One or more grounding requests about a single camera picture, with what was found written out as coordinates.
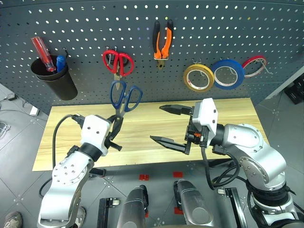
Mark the yellow tape roll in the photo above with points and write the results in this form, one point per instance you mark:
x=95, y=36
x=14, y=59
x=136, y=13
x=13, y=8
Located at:
x=187, y=82

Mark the dark grey perforated pegboard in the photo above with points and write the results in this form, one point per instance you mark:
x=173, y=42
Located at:
x=95, y=28

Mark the black cup holder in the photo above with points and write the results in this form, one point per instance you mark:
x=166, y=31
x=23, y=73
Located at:
x=62, y=83

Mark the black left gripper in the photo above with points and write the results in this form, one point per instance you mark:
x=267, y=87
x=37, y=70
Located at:
x=108, y=139

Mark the blue tape roll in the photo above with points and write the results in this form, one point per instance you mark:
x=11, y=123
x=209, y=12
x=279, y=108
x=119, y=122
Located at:
x=240, y=73

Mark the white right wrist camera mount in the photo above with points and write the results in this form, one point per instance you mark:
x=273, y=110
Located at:
x=205, y=114

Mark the camouflage shoe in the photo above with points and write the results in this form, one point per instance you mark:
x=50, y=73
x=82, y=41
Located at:
x=13, y=219
x=81, y=216

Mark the red tape roll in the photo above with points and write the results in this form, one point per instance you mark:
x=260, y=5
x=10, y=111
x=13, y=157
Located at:
x=251, y=59

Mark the orange and black pliers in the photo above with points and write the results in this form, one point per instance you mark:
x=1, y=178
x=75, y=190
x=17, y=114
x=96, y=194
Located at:
x=169, y=35

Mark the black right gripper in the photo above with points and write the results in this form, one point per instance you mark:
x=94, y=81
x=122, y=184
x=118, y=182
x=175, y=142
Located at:
x=193, y=136

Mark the black pegboard hook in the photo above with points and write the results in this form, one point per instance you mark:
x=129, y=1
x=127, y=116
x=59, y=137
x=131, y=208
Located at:
x=66, y=52

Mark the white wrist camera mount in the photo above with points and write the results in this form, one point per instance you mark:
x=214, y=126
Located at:
x=95, y=133
x=205, y=114

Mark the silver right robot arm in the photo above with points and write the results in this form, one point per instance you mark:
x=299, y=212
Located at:
x=249, y=142

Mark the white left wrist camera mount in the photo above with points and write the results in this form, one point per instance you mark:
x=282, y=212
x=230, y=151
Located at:
x=95, y=133

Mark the black stand frame bar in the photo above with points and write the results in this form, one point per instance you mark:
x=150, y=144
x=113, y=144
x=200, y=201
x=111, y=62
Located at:
x=236, y=206
x=104, y=213

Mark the white power adapter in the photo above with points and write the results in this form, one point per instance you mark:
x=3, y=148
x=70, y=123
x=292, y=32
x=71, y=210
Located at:
x=34, y=111

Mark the black plastic crate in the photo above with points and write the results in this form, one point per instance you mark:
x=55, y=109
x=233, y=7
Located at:
x=297, y=90

